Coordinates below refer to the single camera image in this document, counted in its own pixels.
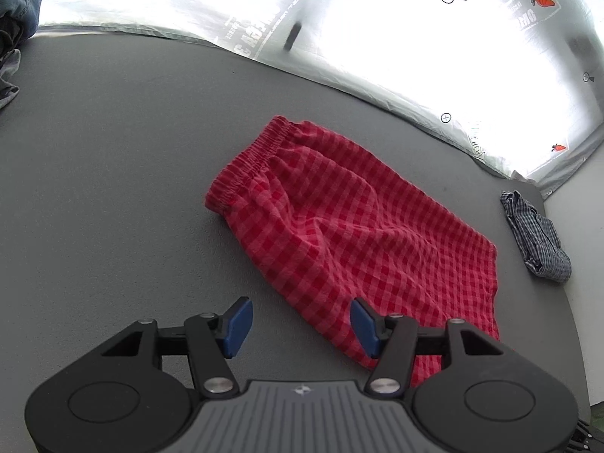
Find printed translucent plastic sheet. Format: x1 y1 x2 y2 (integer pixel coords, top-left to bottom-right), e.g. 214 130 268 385
23 0 604 194

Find red checked shorts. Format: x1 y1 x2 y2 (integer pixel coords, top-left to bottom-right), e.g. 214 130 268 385
204 114 502 388

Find folded dark checked shirt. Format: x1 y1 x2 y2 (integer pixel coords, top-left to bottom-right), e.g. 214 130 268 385
500 190 573 284

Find grey garment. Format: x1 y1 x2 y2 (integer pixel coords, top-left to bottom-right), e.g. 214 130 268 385
0 48 22 110

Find blue denim garment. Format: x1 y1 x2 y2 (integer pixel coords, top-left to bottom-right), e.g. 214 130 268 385
0 0 46 57

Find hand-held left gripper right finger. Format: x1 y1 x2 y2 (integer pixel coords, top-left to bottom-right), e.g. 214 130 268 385
350 297 518 397

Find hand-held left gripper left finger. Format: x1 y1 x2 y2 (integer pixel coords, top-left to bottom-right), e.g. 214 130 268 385
89 296 254 398

